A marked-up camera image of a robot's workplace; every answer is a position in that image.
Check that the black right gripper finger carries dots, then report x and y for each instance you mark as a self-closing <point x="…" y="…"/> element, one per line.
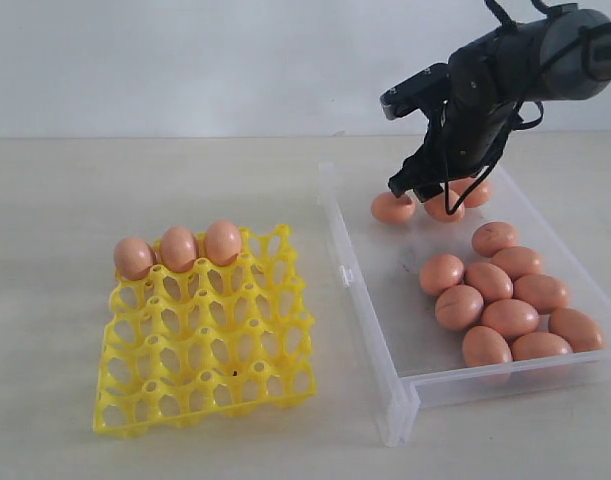
<point x="402" y="182"/>
<point x="425" y="193"/>

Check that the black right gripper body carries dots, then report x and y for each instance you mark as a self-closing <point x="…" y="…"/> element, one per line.
<point x="461" y="142"/>

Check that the brown egg placed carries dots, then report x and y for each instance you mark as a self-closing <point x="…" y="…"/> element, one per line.
<point x="439" y="207"/>
<point x="222" y="242"/>
<point x="178" y="249"/>
<point x="133" y="258"/>

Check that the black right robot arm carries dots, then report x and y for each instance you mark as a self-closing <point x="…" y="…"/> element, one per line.
<point x="472" y="102"/>

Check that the brown egg far loose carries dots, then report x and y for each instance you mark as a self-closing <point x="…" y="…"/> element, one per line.
<point x="391" y="210"/>

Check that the brown egg far back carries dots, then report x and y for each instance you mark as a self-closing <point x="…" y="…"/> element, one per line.
<point x="479" y="196"/>

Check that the brown egg under gripper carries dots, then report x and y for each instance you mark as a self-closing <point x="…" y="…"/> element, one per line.
<point x="493" y="237"/>

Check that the brown egg left cluster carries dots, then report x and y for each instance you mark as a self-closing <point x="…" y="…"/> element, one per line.
<point x="440" y="273"/>

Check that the clear plastic bin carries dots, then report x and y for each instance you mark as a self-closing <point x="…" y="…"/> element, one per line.
<point x="416" y="362"/>

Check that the brown egg upper middle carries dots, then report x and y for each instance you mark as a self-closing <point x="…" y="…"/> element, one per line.
<point x="491" y="281"/>

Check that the brown egg back right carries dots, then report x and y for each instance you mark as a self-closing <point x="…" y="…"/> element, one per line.
<point x="518" y="261"/>

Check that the brown egg with line mark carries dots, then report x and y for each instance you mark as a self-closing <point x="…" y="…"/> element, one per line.
<point x="459" y="307"/>

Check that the brown egg centre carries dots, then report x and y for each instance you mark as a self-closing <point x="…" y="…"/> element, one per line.
<point x="511" y="318"/>

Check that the brown egg right middle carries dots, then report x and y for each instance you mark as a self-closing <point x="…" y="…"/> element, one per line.
<point x="543" y="292"/>

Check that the brown egg front left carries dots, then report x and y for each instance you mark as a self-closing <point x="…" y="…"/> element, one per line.
<point x="483" y="346"/>

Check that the brown egg front middle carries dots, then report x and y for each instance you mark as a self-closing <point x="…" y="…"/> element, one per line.
<point x="539" y="344"/>

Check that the brown egg front right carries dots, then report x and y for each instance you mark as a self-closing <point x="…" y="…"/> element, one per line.
<point x="581" y="331"/>

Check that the yellow plastic egg tray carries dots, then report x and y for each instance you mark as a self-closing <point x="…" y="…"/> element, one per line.
<point x="212" y="340"/>

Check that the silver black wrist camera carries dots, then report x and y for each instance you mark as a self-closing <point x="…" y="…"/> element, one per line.
<point x="425" y="90"/>

